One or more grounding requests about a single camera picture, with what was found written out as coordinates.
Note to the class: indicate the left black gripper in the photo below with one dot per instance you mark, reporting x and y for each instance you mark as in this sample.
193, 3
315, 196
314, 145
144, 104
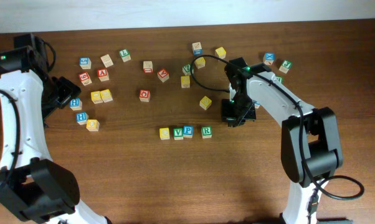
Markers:
66, 90

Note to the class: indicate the red A block left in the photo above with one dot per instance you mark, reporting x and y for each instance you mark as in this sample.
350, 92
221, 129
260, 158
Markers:
103, 75

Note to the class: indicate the green Z block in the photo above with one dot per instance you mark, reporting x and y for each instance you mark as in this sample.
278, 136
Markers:
187, 70

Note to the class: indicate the plain block blue side top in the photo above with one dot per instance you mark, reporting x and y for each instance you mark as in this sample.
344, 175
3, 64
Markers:
196, 48

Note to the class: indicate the blue P block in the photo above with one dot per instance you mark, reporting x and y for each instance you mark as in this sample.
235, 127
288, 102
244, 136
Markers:
188, 131

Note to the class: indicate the green J block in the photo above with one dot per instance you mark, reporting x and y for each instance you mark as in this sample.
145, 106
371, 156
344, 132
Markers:
285, 66

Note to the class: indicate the plain block red side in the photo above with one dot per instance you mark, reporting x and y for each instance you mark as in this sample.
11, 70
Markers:
148, 66

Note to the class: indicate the blue X block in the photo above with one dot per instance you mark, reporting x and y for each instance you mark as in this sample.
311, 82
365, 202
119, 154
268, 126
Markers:
269, 58

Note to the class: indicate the yellow block top right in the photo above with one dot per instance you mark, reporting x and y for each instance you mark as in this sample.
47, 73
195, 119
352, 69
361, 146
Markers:
220, 52

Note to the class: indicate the yellow O block pair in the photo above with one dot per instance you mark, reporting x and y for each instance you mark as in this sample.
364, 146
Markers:
96, 97

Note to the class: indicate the yellow C block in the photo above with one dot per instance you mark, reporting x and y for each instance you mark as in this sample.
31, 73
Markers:
164, 133

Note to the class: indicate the plain wooden block left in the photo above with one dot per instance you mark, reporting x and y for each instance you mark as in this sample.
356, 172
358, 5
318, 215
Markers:
106, 60

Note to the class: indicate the green L block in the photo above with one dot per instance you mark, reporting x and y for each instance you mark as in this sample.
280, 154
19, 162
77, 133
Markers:
125, 55

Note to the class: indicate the blue block far left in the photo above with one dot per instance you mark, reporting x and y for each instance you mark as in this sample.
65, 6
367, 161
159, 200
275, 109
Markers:
85, 63

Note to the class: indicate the yellow block below Z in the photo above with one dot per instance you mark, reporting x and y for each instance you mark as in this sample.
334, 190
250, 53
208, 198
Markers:
185, 82

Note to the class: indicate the red A block tilted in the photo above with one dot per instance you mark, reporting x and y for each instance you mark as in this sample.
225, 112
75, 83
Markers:
163, 75

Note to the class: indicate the yellow O block left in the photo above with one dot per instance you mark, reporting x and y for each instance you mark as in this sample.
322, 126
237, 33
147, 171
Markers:
93, 125

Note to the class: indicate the yellow G block pair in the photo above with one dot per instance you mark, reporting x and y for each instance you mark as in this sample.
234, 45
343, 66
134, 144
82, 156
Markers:
106, 95

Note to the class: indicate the blue H block lower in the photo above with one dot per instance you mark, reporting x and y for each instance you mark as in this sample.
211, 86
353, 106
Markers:
81, 118

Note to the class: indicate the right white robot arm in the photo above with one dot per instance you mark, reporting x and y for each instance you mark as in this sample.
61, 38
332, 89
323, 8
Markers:
310, 145

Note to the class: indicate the yellow block above Z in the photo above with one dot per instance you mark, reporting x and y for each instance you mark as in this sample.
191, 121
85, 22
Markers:
200, 62

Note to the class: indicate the green r block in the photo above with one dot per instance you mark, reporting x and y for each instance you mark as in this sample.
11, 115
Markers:
206, 132
280, 79

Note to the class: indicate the green V block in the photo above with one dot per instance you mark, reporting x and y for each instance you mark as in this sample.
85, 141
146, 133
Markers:
178, 134

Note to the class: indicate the blue h block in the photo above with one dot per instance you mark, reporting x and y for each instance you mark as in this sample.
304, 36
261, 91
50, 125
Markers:
75, 104
81, 118

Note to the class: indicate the red O block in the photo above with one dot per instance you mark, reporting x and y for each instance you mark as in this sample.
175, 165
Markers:
144, 95

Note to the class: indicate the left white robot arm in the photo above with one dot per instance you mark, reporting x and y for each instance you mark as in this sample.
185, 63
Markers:
32, 186

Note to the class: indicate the yellow block centre lower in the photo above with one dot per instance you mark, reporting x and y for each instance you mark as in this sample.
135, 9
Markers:
205, 103

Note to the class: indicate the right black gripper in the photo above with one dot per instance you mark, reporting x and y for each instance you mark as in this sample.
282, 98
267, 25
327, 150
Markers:
235, 116

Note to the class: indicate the blue H block upper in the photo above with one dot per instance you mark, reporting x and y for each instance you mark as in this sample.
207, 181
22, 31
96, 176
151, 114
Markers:
75, 104

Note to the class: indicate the red nine block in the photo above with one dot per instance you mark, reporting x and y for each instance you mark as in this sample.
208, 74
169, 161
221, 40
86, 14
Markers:
85, 78

